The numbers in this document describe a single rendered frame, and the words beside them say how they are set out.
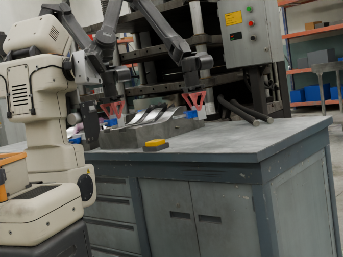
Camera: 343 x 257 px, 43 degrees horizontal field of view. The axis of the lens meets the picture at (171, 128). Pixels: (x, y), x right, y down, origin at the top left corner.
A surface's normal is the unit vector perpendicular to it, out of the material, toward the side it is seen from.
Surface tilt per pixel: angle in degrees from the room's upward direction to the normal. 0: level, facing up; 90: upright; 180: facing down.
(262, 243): 90
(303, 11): 90
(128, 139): 90
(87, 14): 90
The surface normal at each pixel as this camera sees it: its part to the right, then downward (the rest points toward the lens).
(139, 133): 0.76, -0.04
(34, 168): -0.43, 0.04
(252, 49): -0.64, 0.20
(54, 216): 0.90, -0.09
